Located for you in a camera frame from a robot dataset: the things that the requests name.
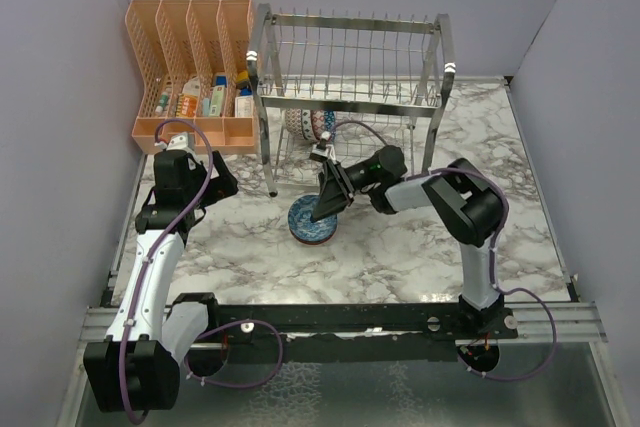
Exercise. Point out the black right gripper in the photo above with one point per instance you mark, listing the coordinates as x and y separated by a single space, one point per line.
336 191

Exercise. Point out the peach plastic file organizer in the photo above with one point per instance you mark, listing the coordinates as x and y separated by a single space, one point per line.
175 40

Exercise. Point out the steel two-tier dish rack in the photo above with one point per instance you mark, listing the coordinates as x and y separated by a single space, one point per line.
386 79

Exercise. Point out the black mounting rail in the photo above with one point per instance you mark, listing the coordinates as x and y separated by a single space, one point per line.
340 333

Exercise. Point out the green white box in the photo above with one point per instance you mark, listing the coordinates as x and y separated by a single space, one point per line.
217 101

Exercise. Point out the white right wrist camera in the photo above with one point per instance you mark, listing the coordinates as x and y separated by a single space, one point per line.
323 150

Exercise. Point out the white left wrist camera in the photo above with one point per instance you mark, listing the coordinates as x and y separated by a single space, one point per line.
181 147

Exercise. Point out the blue white box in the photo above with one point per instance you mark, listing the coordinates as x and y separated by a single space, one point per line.
220 80

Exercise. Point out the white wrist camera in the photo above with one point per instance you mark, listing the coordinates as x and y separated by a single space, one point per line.
181 147
323 150

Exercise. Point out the white pill box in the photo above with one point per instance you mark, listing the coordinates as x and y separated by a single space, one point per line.
244 106

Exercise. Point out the blue floral patterned bowl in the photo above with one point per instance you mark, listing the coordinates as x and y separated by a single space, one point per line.
299 214

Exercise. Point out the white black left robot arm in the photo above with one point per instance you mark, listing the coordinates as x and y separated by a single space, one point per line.
136 367

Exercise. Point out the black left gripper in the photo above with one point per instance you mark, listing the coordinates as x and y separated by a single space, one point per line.
220 186

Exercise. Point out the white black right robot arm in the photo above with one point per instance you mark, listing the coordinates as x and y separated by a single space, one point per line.
473 210

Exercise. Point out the orange white packet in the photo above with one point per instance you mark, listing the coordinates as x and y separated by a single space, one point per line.
188 99

